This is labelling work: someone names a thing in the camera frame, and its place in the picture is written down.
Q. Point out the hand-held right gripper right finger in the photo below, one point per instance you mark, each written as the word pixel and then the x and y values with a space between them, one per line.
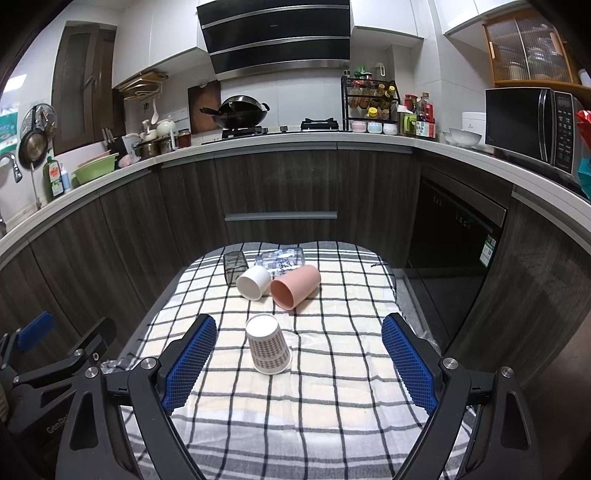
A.
pixel 411 364

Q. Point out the black built-in dishwasher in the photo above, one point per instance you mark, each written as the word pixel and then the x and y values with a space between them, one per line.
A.
pixel 452 230

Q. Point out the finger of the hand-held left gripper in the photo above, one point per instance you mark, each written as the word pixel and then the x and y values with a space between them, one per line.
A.
pixel 34 325
pixel 94 337

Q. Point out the white cup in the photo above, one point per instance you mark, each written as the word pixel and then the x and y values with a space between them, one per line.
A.
pixel 254 281

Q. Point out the metal faucet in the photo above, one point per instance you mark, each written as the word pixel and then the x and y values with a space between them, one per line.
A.
pixel 14 166

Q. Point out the houndstooth paper cup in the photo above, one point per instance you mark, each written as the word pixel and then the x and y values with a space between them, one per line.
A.
pixel 268 346

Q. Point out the pink cup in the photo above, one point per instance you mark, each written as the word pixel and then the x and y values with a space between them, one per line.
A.
pixel 300 281

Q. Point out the white rice cooker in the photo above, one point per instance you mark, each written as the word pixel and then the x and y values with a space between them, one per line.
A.
pixel 474 125

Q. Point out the wall rack with boards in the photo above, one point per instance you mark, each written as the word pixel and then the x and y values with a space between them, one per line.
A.
pixel 141 83

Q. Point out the green dish soap bottle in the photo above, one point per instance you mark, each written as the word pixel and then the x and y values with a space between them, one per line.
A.
pixel 53 177

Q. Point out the black microwave oven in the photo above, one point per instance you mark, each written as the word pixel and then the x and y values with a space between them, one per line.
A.
pixel 512 120

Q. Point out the red plastic bag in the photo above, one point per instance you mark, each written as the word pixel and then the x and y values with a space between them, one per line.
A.
pixel 584 131

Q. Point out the small white blue bottle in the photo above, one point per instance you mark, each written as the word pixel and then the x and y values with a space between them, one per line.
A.
pixel 67 181

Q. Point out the black range hood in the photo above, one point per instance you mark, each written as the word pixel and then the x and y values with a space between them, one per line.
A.
pixel 277 37

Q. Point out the wooden glass-door cabinet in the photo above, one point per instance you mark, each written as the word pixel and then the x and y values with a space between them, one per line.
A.
pixel 508 46

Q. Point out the dark wood base cabinets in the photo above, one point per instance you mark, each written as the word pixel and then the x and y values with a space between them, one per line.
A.
pixel 277 184

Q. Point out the white teapot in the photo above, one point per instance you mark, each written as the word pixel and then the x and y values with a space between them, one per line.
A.
pixel 165 128

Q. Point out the large white bowl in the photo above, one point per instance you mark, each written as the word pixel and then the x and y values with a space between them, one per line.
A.
pixel 466 136

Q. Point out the dark wooden cutting board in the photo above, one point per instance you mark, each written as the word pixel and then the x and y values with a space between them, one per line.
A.
pixel 203 104

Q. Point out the metal pot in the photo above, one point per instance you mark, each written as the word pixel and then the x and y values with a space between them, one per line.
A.
pixel 152 148

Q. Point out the brown framed window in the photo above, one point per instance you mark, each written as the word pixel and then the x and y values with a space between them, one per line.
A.
pixel 78 87

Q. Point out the green plastic basin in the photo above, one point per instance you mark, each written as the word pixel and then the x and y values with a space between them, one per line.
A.
pixel 94 170

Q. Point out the hanging frying pan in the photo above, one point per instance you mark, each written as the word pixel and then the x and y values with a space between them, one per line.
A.
pixel 31 145

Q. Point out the black wok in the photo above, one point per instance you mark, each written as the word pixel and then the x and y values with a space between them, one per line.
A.
pixel 240 113

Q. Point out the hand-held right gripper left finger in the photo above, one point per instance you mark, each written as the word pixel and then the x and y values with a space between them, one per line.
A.
pixel 189 364

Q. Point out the green mug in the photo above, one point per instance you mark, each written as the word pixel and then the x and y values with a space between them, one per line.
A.
pixel 409 124

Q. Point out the black gas stove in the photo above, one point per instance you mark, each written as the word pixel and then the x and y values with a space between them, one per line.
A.
pixel 286 131

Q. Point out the black white checkered cloth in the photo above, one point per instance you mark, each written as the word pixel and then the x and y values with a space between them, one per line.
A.
pixel 323 392

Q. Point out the dark transparent cup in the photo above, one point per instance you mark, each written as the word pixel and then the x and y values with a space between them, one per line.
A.
pixel 233 270

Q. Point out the clear printed glass cup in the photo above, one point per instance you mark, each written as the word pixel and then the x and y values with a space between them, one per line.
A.
pixel 281 258

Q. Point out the row of sauce bottles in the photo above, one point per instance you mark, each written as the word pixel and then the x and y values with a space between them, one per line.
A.
pixel 422 117

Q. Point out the black spice rack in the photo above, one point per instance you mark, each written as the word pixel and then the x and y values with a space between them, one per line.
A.
pixel 369 99

